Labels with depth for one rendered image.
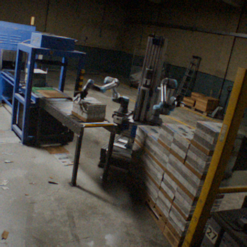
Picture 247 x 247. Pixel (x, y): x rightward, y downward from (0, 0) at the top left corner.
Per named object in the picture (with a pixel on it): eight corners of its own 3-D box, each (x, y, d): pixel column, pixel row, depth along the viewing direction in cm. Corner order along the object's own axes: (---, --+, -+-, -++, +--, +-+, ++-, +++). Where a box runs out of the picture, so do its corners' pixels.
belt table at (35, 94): (71, 103, 461) (72, 97, 458) (35, 103, 420) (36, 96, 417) (54, 92, 511) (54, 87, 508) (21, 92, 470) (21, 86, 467)
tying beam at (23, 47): (85, 59, 449) (86, 53, 446) (31, 54, 389) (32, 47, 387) (66, 53, 498) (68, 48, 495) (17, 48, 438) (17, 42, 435)
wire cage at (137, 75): (160, 94, 1148) (168, 54, 1099) (145, 94, 1096) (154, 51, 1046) (140, 87, 1235) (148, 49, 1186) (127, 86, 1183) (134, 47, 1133)
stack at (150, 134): (149, 179, 405) (162, 126, 381) (191, 229, 302) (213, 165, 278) (125, 180, 390) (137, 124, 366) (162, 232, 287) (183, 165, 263)
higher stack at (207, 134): (191, 229, 303) (226, 123, 266) (205, 246, 276) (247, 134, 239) (162, 232, 288) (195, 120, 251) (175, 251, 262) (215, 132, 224)
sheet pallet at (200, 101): (218, 116, 962) (223, 100, 945) (205, 116, 909) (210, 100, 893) (192, 106, 1048) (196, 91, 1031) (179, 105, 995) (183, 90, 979)
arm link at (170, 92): (158, 113, 412) (166, 77, 396) (168, 114, 415) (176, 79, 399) (160, 115, 401) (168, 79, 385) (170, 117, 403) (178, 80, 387)
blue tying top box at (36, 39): (74, 51, 444) (76, 39, 438) (39, 47, 405) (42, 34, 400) (62, 48, 476) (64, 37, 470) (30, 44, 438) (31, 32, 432)
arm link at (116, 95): (121, 105, 422) (111, 82, 377) (112, 103, 429) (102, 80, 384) (124, 99, 427) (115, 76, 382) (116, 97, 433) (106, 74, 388)
